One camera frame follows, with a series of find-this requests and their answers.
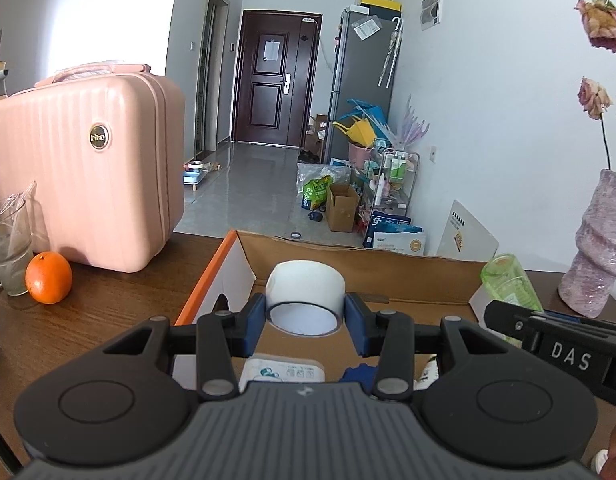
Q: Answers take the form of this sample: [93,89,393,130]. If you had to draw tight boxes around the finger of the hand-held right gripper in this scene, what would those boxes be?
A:
[530,310,616,336]
[484,300,536,347]

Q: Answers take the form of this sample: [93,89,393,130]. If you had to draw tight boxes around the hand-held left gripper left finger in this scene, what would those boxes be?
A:
[104,293,267,402]

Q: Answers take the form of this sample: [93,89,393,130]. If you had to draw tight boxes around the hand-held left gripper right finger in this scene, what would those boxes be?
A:
[344,294,510,403]

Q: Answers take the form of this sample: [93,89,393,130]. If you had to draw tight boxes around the green translucent bottle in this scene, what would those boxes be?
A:
[480,254,545,313]

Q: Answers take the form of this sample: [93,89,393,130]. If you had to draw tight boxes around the blue plastic toy part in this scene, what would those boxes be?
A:
[339,362,380,395]

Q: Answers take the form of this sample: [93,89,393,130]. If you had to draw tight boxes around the white wet wipes packet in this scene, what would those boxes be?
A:
[238,354,325,395]

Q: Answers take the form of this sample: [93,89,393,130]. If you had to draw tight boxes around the white tape roll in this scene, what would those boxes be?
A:
[264,260,347,337]

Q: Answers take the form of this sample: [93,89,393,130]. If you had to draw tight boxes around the red and orange cardboard box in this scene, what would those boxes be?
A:
[174,230,519,396]

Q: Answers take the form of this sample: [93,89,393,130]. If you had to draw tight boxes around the purple glitter vase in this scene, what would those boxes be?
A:
[558,169,616,318]

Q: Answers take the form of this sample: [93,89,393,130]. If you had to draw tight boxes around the white leaning board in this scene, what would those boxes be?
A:
[435,199,500,262]

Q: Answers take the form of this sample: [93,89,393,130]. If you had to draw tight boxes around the blue and white carton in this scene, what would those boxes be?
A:
[363,210,426,257]

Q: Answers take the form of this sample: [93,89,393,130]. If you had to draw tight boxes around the small open cardboard box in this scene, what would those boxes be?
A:
[325,183,361,233]

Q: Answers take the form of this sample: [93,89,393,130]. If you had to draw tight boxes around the green printed bag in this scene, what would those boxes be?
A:
[300,177,334,211]

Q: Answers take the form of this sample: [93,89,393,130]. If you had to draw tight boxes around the blue and white pet feeder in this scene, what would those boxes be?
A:
[182,160,205,191]

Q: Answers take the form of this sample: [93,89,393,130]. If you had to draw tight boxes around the pink plastic bin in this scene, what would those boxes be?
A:
[348,141,375,168]

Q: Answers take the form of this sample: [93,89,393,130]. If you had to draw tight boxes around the stacked brown cardboard boxes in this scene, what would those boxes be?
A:
[305,114,330,153]

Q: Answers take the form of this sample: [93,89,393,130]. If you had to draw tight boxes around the yellow plastic dustpan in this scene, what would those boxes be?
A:
[332,116,376,146]

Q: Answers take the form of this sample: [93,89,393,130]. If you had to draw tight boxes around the purple feather decoration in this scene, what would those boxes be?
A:
[390,94,431,146]

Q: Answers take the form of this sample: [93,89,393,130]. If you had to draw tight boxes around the orange fruit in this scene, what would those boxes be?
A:
[25,251,73,305]

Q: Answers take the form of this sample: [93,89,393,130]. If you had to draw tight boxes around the dark brown entrance door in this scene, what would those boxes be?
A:
[233,9,323,150]

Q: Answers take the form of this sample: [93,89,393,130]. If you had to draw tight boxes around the pink hard-shell suitcase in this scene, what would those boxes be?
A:
[0,63,186,275]

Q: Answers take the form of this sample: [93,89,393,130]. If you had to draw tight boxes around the clear glass cup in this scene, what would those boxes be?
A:
[0,181,38,297]

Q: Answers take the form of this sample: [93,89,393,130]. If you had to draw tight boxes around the grey refrigerator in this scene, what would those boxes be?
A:
[324,5,404,166]

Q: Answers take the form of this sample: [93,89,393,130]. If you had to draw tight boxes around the white folded umbrella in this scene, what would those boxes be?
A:
[378,16,404,88]

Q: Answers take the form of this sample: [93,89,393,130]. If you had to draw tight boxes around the clear plastic packet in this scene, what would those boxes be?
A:
[351,16,382,40]

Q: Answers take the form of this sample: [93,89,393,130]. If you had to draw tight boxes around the dried pink rose bouquet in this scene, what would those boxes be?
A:
[574,0,616,181]

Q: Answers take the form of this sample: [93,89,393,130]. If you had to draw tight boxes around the white electrical panel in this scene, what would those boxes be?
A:
[420,0,445,31]

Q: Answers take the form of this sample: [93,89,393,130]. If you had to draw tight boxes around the wire storage cart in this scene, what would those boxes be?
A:
[367,147,420,216]

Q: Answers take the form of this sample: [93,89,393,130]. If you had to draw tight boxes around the light blue plastic frame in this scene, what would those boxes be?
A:
[345,97,391,141]

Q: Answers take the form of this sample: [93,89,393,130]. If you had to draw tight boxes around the grey interior door frame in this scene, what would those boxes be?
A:
[194,0,230,161]

